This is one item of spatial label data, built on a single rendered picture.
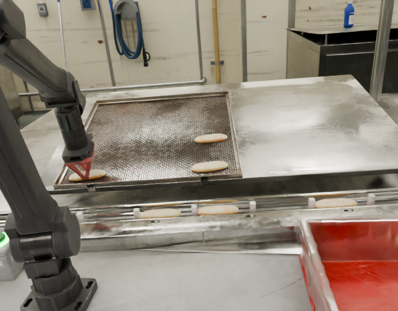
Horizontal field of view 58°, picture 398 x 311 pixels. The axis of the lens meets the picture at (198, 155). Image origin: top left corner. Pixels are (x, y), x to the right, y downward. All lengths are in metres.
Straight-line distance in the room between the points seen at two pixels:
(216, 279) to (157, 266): 0.13
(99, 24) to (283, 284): 4.14
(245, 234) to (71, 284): 0.36
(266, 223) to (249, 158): 0.26
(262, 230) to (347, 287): 0.20
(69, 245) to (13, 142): 0.21
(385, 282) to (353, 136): 0.50
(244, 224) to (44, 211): 0.42
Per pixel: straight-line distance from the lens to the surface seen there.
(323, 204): 0.90
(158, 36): 4.49
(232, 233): 0.81
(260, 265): 0.78
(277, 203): 0.91
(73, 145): 0.96
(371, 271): 0.80
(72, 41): 4.72
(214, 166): 0.97
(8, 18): 0.56
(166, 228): 0.82
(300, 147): 1.07
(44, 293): 0.74
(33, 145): 1.58
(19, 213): 0.65
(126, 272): 0.80
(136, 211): 0.89
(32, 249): 0.70
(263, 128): 1.15
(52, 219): 0.66
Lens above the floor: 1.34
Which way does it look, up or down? 25 degrees down
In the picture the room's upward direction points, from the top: 5 degrees counter-clockwise
